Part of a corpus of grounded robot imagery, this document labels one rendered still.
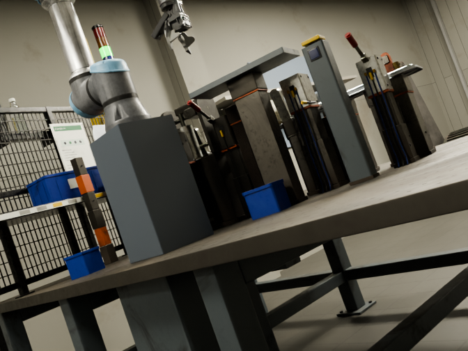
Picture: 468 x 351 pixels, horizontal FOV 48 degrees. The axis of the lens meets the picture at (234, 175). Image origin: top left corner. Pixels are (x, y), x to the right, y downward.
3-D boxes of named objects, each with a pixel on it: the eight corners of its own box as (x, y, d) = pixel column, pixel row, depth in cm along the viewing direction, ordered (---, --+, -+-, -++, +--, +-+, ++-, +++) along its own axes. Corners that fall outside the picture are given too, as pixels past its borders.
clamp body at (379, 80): (420, 159, 170) (381, 56, 171) (415, 163, 159) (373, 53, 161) (399, 166, 173) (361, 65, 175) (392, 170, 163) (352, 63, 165)
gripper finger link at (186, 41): (200, 49, 215) (187, 30, 211) (188, 55, 218) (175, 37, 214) (201, 46, 218) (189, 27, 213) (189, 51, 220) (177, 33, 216)
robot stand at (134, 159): (164, 254, 149) (118, 123, 151) (130, 264, 163) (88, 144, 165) (214, 233, 162) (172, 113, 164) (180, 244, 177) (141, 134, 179)
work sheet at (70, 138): (100, 175, 280) (81, 122, 281) (69, 182, 260) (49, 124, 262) (97, 177, 281) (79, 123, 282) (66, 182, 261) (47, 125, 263)
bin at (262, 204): (293, 205, 164) (283, 178, 164) (281, 211, 155) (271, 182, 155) (264, 214, 169) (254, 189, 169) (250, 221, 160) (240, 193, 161)
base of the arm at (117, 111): (120, 125, 154) (110, 93, 155) (99, 141, 165) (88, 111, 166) (161, 118, 164) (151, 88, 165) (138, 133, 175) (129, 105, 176)
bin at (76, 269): (107, 267, 204) (99, 245, 205) (89, 274, 196) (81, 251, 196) (88, 273, 210) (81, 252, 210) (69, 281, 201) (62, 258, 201)
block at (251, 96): (308, 198, 171) (262, 72, 173) (299, 203, 164) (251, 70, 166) (282, 207, 176) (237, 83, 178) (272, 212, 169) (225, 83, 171)
